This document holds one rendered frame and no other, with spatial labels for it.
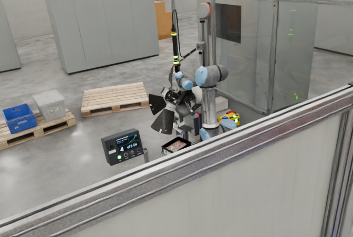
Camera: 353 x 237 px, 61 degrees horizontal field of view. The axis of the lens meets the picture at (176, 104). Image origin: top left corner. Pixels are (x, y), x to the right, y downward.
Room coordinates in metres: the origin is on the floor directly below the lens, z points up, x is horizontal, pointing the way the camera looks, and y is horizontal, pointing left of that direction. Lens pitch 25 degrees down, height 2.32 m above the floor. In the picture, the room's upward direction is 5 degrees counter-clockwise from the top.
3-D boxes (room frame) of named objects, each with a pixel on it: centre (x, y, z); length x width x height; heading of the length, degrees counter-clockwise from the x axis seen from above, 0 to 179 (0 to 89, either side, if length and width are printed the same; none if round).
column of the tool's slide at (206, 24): (3.18, -0.35, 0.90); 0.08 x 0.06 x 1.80; 63
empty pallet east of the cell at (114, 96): (5.40, 1.18, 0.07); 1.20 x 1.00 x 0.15; 100
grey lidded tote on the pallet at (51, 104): (4.74, 2.16, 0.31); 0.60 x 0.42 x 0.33; 33
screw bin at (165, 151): (2.29, 0.03, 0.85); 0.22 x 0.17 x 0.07; 134
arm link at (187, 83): (2.21, -0.10, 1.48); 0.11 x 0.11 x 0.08; 22
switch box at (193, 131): (2.90, -0.22, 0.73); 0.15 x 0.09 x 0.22; 118
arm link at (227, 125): (1.87, -0.35, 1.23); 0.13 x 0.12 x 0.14; 112
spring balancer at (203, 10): (3.18, -0.35, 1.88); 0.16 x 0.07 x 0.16; 63
